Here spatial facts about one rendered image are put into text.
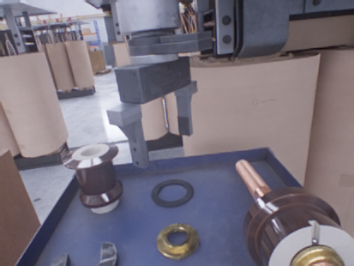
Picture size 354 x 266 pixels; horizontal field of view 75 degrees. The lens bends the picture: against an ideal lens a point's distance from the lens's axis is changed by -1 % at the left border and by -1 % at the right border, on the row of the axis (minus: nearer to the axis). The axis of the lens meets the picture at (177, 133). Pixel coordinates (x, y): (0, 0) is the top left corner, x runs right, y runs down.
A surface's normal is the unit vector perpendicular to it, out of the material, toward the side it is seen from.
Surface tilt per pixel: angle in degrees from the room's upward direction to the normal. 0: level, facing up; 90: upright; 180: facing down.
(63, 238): 0
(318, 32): 90
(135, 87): 90
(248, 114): 90
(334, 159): 90
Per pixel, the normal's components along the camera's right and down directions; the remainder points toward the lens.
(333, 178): -0.56, 0.37
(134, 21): -0.36, 0.40
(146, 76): 0.82, 0.14
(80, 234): -0.10, -0.92
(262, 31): 0.13, 0.36
